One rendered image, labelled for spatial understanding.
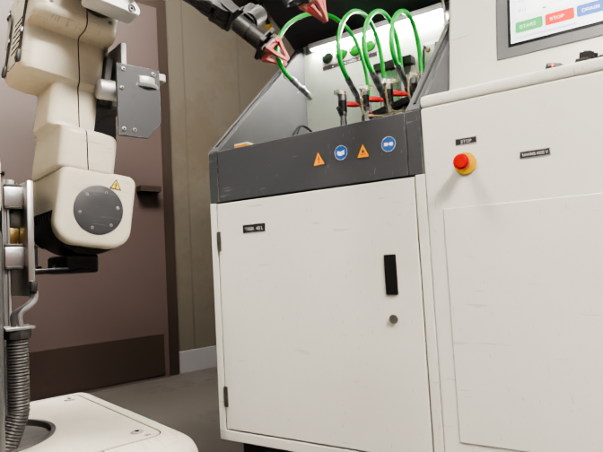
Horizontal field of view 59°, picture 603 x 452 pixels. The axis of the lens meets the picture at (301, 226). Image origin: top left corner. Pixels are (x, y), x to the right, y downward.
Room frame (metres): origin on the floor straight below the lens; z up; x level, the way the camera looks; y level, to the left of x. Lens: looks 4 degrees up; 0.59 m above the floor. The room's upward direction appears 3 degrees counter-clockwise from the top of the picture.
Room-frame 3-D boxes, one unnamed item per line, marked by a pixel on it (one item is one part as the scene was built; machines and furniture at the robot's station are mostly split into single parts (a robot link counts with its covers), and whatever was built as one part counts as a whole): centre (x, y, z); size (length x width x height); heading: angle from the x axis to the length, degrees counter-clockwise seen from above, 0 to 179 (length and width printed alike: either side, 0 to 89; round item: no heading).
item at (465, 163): (1.22, -0.38, 0.80); 0.05 x 0.04 x 0.05; 57
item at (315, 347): (1.49, -0.01, 0.44); 0.65 x 0.02 x 0.68; 57
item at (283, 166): (1.50, -0.02, 0.87); 0.62 x 0.04 x 0.16; 57
